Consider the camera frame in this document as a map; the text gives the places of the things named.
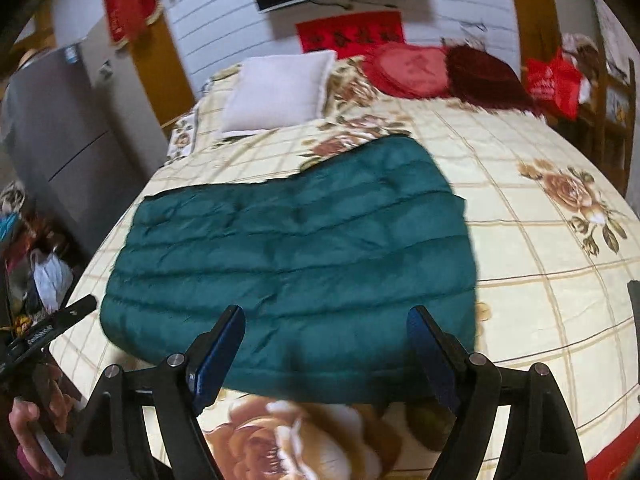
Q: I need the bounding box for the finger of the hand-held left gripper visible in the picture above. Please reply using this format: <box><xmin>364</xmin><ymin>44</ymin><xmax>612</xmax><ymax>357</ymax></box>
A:
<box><xmin>49</xmin><ymin>294</ymin><xmax>99</xmax><ymax>335</ymax></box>

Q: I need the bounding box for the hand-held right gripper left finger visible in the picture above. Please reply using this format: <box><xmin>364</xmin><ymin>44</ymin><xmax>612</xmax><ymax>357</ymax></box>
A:
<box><xmin>62</xmin><ymin>304</ymin><xmax>247</xmax><ymax>480</ymax></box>

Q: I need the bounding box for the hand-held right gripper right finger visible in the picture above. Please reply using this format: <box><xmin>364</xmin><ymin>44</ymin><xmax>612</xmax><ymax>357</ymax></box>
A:
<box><xmin>406</xmin><ymin>305</ymin><xmax>588</xmax><ymax>480</ymax></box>

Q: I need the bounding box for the teal quilted down jacket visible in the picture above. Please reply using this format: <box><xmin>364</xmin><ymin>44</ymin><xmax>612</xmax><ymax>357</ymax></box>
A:
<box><xmin>99</xmin><ymin>135</ymin><xmax>478</xmax><ymax>406</ymax></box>

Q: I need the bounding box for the pile of clothes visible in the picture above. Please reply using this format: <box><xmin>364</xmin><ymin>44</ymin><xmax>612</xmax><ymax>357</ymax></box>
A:
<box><xmin>0</xmin><ymin>180</ymin><xmax>76</xmax><ymax>333</ymax></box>

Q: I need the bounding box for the person's left hand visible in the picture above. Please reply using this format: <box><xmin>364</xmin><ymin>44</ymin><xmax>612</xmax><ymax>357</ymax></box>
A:
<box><xmin>9</xmin><ymin>360</ymin><xmax>78</xmax><ymax>478</ymax></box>

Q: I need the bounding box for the white plastic bag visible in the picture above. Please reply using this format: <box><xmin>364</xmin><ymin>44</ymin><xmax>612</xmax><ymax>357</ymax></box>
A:
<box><xmin>30</xmin><ymin>250</ymin><xmax>74</xmax><ymax>312</ymax></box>

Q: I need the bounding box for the bed with floral sheet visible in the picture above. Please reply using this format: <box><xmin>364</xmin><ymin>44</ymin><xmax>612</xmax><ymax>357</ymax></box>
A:
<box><xmin>47</xmin><ymin>55</ymin><xmax>640</xmax><ymax>480</ymax></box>

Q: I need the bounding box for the grey wardrobe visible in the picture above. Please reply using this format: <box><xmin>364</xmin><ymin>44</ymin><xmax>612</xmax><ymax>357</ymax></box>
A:
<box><xmin>0</xmin><ymin>49</ymin><xmax>168</xmax><ymax>243</ymax></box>

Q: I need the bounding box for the floral print pillow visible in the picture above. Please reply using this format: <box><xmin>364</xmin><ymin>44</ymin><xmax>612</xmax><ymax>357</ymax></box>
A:
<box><xmin>166</xmin><ymin>109</ymin><xmax>202</xmax><ymax>162</ymax></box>

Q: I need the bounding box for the wooden door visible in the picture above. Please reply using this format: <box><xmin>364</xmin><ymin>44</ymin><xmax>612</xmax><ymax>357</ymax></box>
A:
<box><xmin>504</xmin><ymin>0</ymin><xmax>562</xmax><ymax>63</ymax></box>
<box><xmin>125</xmin><ymin>7</ymin><xmax>197</xmax><ymax>137</ymax></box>

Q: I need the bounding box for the white pillow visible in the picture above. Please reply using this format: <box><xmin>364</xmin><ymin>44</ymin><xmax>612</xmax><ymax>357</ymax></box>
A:
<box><xmin>217</xmin><ymin>50</ymin><xmax>338</xmax><ymax>139</ymax></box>

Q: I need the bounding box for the dark red ruffled cushion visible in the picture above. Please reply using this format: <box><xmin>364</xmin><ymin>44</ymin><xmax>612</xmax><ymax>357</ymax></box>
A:
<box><xmin>444</xmin><ymin>45</ymin><xmax>542</xmax><ymax>112</ymax></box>

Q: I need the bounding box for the red heart-shaped cushion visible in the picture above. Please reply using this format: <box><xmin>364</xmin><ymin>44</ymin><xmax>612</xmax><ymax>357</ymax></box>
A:
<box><xmin>362</xmin><ymin>42</ymin><xmax>453</xmax><ymax>99</ymax></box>

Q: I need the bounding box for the red shopping bag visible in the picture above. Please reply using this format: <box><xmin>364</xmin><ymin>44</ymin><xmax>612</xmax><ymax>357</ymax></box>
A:
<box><xmin>522</xmin><ymin>47</ymin><xmax>587</xmax><ymax>121</ymax></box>

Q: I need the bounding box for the wooden rack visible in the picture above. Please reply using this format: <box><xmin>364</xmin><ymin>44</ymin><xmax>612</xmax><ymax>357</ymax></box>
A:
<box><xmin>560</xmin><ymin>34</ymin><xmax>637</xmax><ymax>196</ymax></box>

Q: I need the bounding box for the red hanging decoration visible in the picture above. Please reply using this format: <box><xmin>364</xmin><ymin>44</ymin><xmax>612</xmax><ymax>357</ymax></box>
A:
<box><xmin>100</xmin><ymin>0</ymin><xmax>162</xmax><ymax>47</ymax></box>

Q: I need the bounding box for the red wall banner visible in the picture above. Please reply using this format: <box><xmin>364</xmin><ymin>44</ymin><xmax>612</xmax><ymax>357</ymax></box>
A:
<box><xmin>295</xmin><ymin>10</ymin><xmax>406</xmax><ymax>61</ymax></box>

